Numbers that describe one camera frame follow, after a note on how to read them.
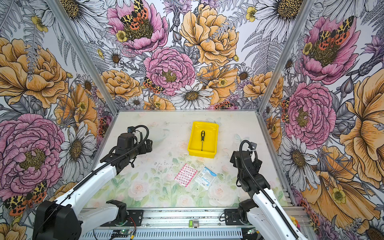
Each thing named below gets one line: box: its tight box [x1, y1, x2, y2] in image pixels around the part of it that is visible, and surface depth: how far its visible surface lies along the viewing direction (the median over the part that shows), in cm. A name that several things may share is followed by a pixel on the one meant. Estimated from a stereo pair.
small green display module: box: [188, 219, 200, 228], surface depth 72 cm
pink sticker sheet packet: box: [174, 163, 198, 187], surface depth 91 cm
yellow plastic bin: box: [187, 121, 220, 159], surface depth 104 cm
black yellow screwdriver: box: [201, 130, 206, 152], surface depth 107 cm
